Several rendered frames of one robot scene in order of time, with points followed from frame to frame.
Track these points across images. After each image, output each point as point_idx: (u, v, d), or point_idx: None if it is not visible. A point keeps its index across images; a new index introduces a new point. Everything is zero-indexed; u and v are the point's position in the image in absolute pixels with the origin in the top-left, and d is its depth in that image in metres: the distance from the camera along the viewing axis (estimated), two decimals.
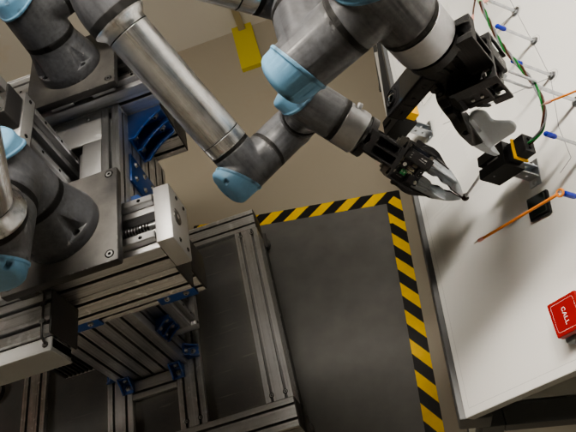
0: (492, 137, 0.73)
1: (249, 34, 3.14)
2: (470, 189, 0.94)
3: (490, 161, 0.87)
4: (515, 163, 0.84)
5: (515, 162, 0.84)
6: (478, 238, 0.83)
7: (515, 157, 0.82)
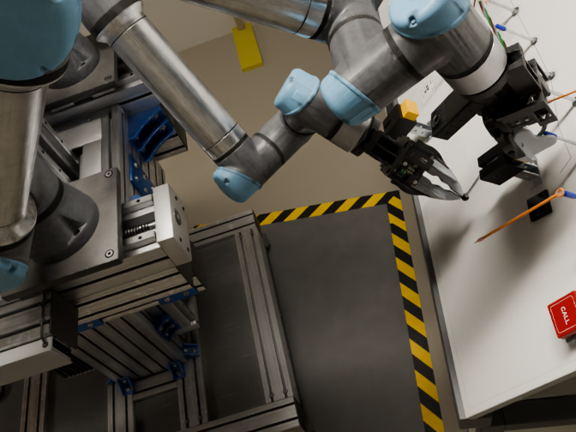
0: (533, 149, 0.78)
1: (249, 34, 3.14)
2: (470, 189, 0.94)
3: (490, 161, 0.87)
4: (515, 163, 0.84)
5: (515, 162, 0.84)
6: (478, 238, 0.83)
7: None
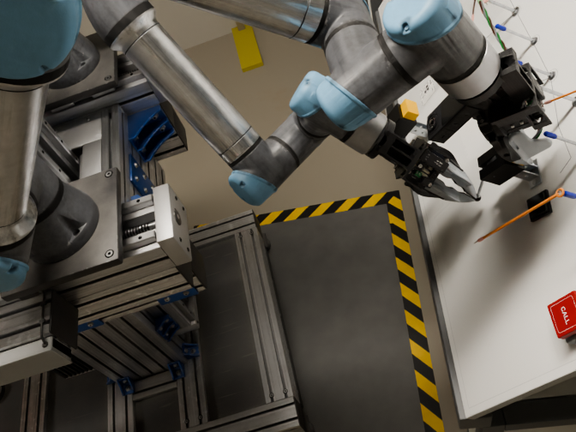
0: (529, 153, 0.79)
1: (249, 34, 3.14)
2: (478, 190, 0.94)
3: (489, 161, 0.87)
4: None
5: None
6: (478, 238, 0.83)
7: None
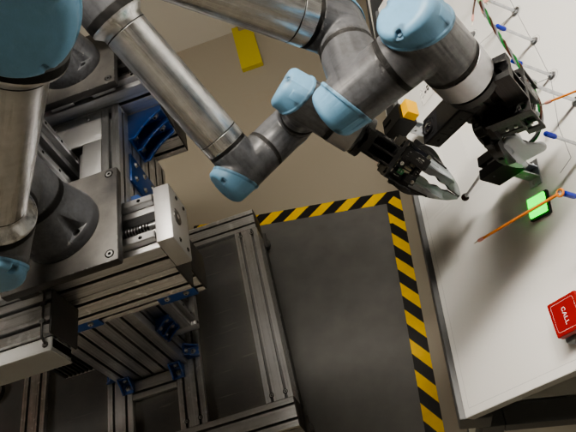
0: (524, 156, 0.79)
1: (249, 34, 3.14)
2: (470, 189, 0.94)
3: (490, 161, 0.87)
4: None
5: None
6: (478, 238, 0.83)
7: None
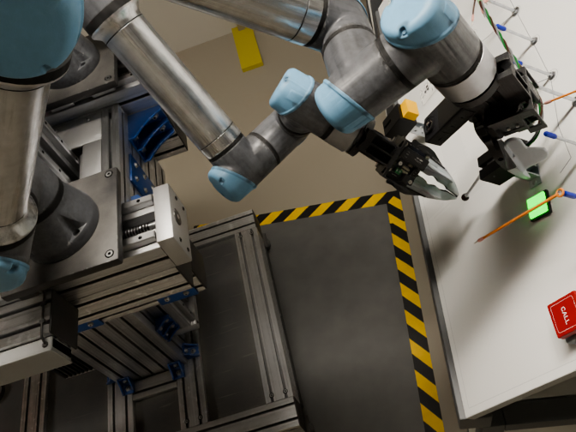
0: (525, 162, 0.78)
1: (249, 34, 3.14)
2: (470, 189, 0.94)
3: (490, 161, 0.87)
4: None
5: None
6: (478, 238, 0.83)
7: None
